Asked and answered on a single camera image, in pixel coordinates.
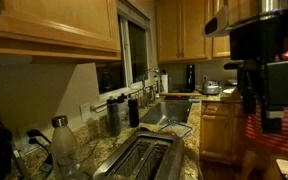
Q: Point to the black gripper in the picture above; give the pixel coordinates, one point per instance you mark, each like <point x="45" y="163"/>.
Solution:
<point x="260" y="36"/>

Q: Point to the stainless steel toaster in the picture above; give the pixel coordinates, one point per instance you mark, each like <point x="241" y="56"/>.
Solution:
<point x="144" y="156"/>

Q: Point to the silver pot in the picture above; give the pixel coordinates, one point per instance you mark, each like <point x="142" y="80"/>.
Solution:
<point x="211" y="88"/>

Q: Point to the wooden base cabinet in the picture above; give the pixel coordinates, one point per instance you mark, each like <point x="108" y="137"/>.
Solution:
<point x="215" y="133"/>

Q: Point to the black soda maker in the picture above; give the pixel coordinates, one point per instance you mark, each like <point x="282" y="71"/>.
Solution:
<point x="190" y="78"/>

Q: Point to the wooden cutting board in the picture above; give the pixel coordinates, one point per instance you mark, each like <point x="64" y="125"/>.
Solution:
<point x="180" y="94"/>

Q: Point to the white paper towel roll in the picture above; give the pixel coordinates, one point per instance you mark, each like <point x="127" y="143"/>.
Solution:
<point x="164" y="83"/>

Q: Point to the chrome kitchen faucet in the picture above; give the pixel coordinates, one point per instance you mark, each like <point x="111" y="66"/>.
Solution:
<point x="144" y="86"/>

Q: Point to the kitchen window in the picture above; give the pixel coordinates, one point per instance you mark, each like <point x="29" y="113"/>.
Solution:
<point x="137" y="50"/>

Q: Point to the white bottle with black cap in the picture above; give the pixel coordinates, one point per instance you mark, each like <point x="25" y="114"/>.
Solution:
<point x="123" y="106"/>

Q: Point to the grey water bottle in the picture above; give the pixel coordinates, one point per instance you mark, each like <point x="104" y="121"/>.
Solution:
<point x="113" y="116"/>

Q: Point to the clear bottle with metal cap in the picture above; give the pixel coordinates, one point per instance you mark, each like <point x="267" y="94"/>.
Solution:
<point x="64" y="146"/>

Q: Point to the black power plug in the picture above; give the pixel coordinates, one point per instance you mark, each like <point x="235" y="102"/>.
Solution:
<point x="34" y="133"/>

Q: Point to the black stereo camera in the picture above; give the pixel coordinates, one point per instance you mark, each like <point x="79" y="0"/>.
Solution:
<point x="232" y="65"/>

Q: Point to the wooden wall cabinet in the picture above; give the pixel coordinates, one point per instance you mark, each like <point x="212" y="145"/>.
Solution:
<point x="220" y="46"/>
<point x="50" y="20"/>
<point x="180" y="30"/>

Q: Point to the white wall switch plate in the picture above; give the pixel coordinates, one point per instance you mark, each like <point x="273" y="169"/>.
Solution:
<point x="85" y="112"/>

